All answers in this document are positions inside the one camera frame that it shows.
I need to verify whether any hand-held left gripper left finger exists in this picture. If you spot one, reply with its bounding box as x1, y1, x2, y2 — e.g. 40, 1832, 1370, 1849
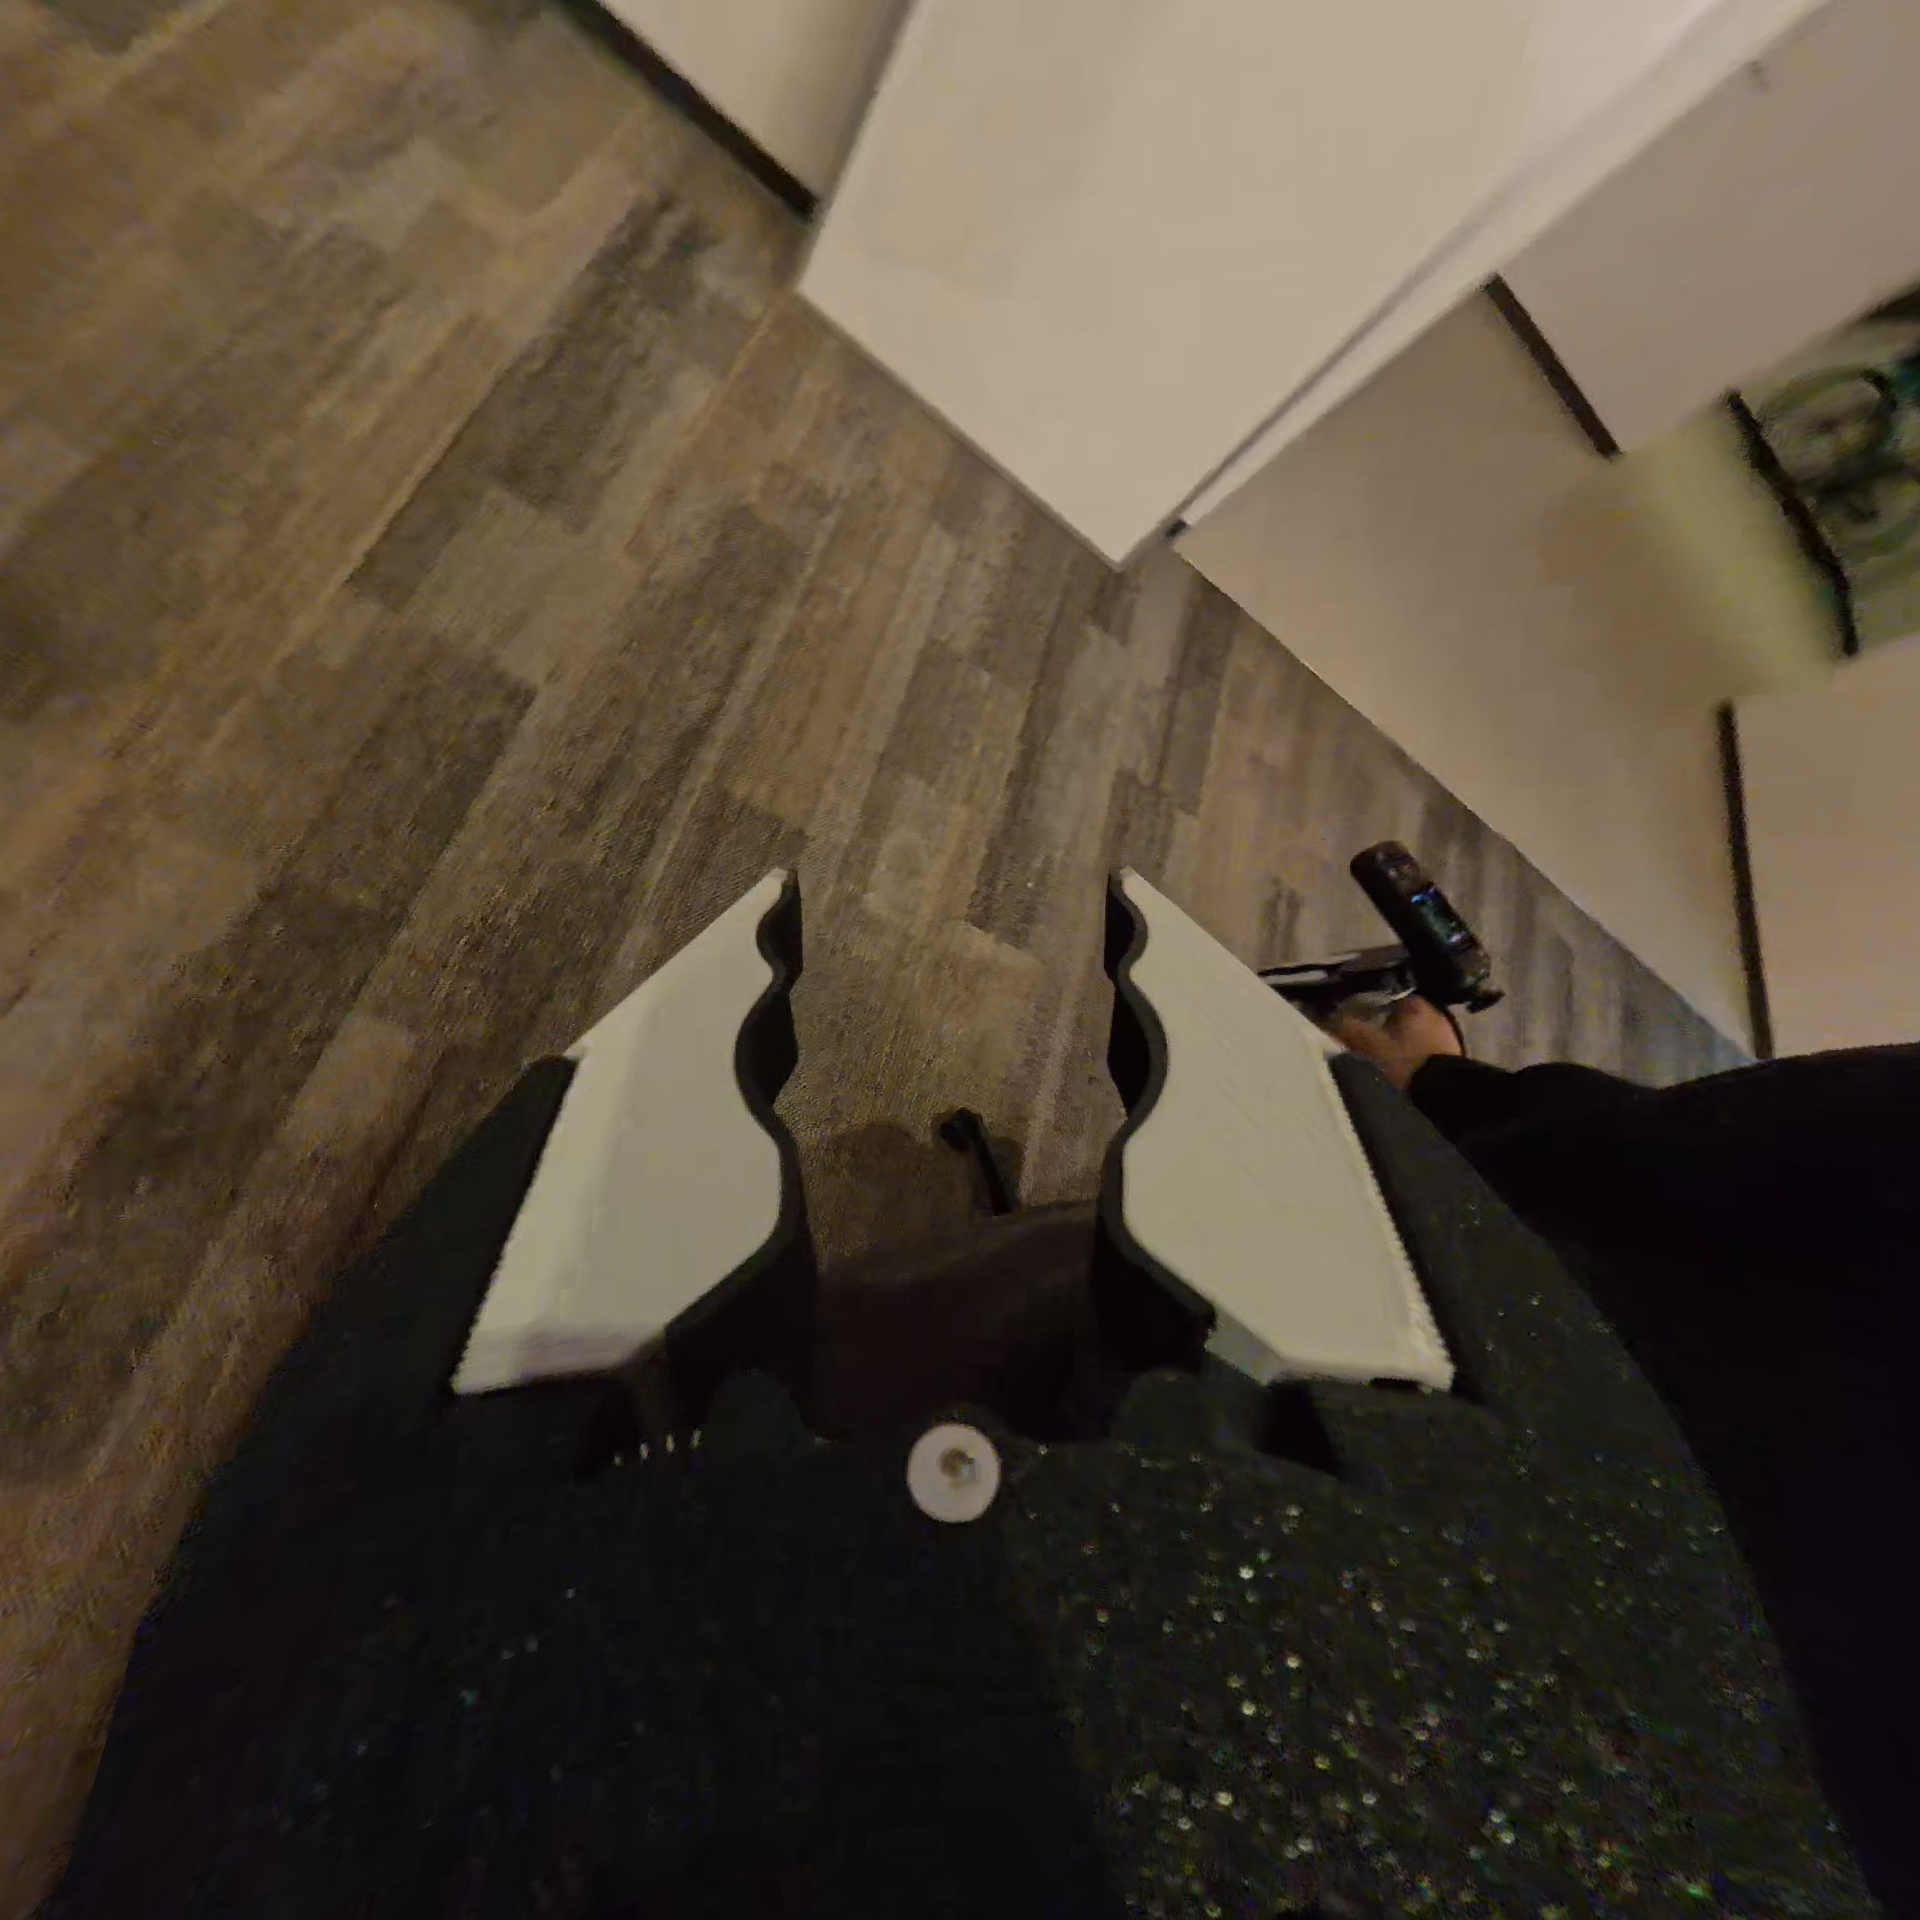
450, 867, 825, 1402

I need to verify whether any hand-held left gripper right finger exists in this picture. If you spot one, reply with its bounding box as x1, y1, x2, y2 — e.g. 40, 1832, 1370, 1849
1101, 867, 1460, 1397

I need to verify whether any person's right forearm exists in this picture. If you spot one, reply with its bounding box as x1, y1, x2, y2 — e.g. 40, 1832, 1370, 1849
1409, 1042, 1920, 1914

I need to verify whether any person's right hand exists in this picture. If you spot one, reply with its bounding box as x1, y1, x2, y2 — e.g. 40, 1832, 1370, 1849
1329, 990, 1466, 1096

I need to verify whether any green wall picture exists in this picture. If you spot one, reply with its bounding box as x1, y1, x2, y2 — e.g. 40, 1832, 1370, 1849
1733, 285, 1920, 662

